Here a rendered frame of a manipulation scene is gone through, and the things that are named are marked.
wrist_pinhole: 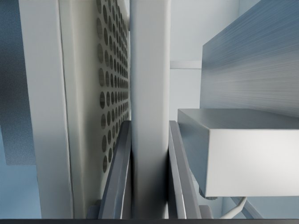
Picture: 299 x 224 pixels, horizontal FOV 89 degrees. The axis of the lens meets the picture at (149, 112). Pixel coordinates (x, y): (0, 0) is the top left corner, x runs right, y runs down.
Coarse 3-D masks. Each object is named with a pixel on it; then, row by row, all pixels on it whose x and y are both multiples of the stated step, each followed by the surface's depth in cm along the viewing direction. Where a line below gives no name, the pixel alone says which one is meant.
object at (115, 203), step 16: (128, 128) 9; (128, 144) 8; (112, 160) 8; (128, 160) 7; (112, 176) 7; (128, 176) 7; (112, 192) 6; (128, 192) 7; (96, 208) 6; (112, 208) 6; (128, 208) 7
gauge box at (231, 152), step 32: (192, 128) 28; (224, 128) 21; (256, 128) 21; (288, 128) 21; (192, 160) 28; (224, 160) 22; (256, 160) 22; (288, 160) 22; (224, 192) 22; (256, 192) 22; (288, 192) 22
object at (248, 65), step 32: (288, 0) 31; (224, 32) 56; (256, 32) 40; (288, 32) 31; (224, 64) 56; (256, 64) 40; (288, 64) 31; (224, 96) 56; (256, 96) 40; (288, 96) 31
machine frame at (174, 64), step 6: (174, 60) 120; (180, 60) 120; (186, 60) 120; (192, 60) 120; (174, 66) 120; (180, 66) 120; (186, 66) 120; (192, 66) 120; (198, 66) 121; (192, 174) 135; (234, 198) 109; (240, 198) 106; (246, 204) 100; (246, 210) 96; (252, 210) 95; (246, 216) 96; (252, 216) 91; (258, 216) 90
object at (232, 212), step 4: (244, 196) 26; (240, 200) 25; (244, 200) 25; (240, 204) 24; (236, 208) 23; (240, 208) 23; (228, 212) 22; (232, 212) 22; (236, 212) 23; (224, 216) 22; (228, 216) 22; (232, 216) 22
